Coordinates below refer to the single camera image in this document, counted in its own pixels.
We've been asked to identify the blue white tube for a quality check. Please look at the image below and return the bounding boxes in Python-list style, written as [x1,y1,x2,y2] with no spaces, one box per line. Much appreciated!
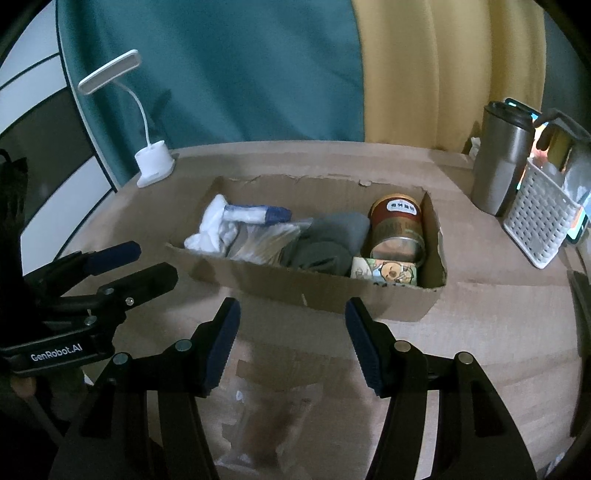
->
[224,204,293,225]

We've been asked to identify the dark green curtain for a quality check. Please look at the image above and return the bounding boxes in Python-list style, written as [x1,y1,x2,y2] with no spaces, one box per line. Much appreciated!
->
[542,9,591,125]

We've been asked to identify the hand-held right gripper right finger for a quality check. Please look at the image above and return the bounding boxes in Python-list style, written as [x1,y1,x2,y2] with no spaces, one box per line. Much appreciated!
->
[345,296,539,480]

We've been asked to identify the grey green cloth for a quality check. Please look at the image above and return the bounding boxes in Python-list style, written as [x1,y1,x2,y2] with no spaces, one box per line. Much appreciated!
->
[279,212,372,278]

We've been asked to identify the white desk lamp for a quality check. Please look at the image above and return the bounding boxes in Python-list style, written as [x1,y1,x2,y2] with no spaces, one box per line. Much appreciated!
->
[78,49,176,188]

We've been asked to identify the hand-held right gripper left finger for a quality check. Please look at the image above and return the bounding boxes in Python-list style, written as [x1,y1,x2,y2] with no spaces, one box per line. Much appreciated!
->
[51,298,242,480]

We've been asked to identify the cardboard box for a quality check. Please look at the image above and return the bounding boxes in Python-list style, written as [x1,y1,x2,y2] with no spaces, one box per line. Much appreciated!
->
[166,173,450,324]

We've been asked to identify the yellow green bottle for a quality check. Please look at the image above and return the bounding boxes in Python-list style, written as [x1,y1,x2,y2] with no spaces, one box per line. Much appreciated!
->
[549,131,573,171]

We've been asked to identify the steel tumbler black lid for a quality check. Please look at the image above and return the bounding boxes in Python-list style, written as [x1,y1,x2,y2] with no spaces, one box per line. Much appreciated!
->
[471,100,536,217]

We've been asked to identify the cotton swab bag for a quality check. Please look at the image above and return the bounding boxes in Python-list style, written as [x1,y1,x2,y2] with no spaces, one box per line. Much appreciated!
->
[228,224,301,265]

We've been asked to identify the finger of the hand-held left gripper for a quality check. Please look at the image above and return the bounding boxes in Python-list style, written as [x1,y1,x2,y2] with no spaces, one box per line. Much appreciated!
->
[34,262,179,329]
[21,241,142,303]

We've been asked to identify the cartoon printed packet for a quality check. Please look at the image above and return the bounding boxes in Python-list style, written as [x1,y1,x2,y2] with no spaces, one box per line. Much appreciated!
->
[350,256,420,288]

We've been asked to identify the teal curtain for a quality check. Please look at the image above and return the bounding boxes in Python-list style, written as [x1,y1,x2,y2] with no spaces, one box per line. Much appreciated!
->
[55,0,365,188]

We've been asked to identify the white framed dark panel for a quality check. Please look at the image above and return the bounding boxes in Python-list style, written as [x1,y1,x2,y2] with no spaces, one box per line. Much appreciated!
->
[0,28,116,264]

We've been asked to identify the white perforated basket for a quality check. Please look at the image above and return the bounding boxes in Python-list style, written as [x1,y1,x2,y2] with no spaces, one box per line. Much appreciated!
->
[502,158,583,270]

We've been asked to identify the yellow curtain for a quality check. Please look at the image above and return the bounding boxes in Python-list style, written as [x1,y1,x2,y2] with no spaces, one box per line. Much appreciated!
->
[353,0,555,155]

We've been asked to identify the clear plastic packet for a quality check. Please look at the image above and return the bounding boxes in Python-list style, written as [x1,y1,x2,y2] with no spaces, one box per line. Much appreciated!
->
[221,381,324,468]

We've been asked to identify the clear plastic bags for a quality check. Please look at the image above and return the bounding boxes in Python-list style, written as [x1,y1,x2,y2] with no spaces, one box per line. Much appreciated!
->
[561,152,591,213]

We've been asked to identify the red brown tin can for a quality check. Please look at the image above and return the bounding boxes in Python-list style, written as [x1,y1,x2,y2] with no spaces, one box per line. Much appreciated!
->
[368,193,426,268]

